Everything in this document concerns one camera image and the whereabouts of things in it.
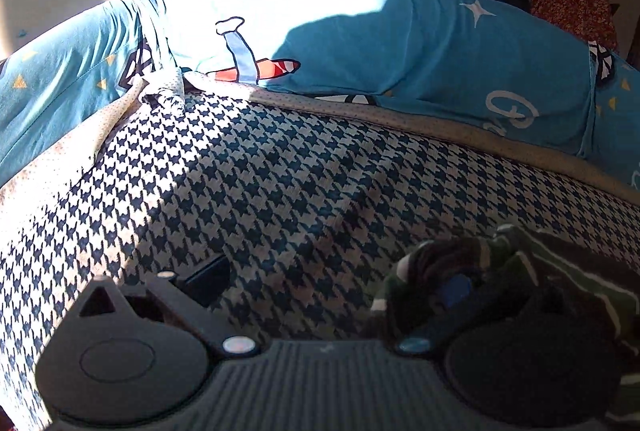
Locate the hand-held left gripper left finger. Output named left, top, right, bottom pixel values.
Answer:
left=75, top=255, right=258, bottom=357

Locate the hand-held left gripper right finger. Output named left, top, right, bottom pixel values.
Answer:
left=397, top=275, right=521, bottom=357

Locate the green brown striped shirt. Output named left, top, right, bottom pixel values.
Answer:
left=370, top=223, right=640, bottom=412

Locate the houndstooth bed sheet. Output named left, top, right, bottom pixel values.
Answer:
left=0, top=88, right=640, bottom=431

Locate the beige dotted mattress edge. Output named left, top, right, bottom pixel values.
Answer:
left=0, top=74, right=640, bottom=212

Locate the blue pillow with white lettering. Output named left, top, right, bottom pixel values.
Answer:
left=582, top=44, right=640, bottom=192

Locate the blue pillow with star print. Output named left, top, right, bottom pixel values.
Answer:
left=162, top=0, right=598, bottom=157

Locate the blue pillow with triangle print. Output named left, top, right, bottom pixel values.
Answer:
left=0, top=0, right=173, bottom=187

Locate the red floral cloth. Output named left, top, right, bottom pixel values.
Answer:
left=529, top=0, right=619, bottom=53

